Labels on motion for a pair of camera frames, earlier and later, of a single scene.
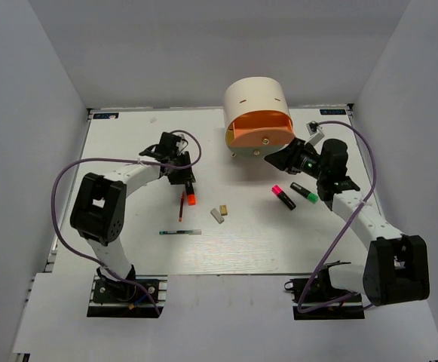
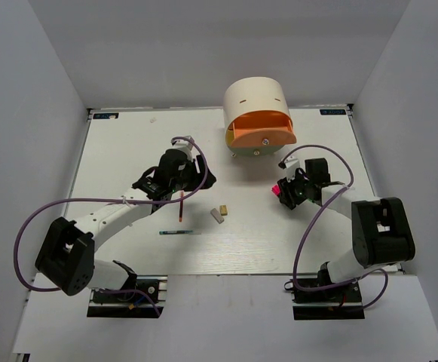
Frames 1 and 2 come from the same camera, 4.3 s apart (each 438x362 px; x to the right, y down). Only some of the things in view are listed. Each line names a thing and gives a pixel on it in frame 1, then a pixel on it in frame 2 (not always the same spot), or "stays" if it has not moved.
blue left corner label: x=105 y=116 stays
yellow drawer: x=230 y=136 stays
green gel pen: x=187 y=232 stays
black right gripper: x=289 y=157 to x=288 y=196
